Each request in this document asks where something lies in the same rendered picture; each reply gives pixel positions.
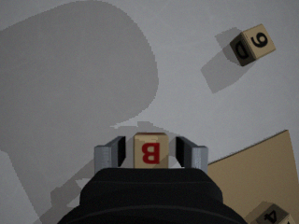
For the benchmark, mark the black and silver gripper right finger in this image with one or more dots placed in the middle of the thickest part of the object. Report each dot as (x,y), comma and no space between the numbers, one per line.
(190,155)

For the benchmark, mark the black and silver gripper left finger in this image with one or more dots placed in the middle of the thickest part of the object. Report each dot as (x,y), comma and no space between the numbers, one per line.
(111,155)

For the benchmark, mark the tan flat mat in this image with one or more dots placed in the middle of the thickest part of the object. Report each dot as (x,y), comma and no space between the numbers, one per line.
(254,178)

